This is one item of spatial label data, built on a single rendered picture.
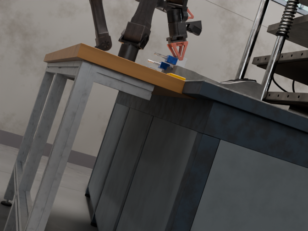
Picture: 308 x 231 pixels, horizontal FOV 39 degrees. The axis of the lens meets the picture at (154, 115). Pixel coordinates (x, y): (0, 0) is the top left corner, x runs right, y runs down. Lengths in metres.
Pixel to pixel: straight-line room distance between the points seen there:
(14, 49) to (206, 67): 1.85
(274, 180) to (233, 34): 3.52
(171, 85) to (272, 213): 0.44
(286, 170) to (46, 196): 0.65
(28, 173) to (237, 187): 0.90
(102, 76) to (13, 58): 2.91
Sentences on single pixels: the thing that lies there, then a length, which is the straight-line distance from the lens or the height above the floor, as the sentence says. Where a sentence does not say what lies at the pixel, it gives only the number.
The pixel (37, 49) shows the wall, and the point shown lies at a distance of 4.12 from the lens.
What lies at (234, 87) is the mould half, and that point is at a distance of 1.81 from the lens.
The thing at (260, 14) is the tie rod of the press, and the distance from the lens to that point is 3.30.
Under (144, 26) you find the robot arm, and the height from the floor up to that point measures 0.95.
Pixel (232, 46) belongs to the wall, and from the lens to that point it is 4.66.
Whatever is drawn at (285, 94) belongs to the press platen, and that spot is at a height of 1.02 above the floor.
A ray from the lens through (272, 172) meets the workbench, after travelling 1.23.
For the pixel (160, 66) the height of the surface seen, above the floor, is 0.88.
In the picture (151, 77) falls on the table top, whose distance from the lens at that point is 1.23.
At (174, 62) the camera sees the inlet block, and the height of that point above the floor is 0.90.
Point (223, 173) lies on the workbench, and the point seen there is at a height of 0.59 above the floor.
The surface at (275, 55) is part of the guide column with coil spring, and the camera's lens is 2.86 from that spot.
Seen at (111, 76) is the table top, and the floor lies 0.74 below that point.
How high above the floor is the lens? 0.68
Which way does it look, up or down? level
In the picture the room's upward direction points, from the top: 18 degrees clockwise
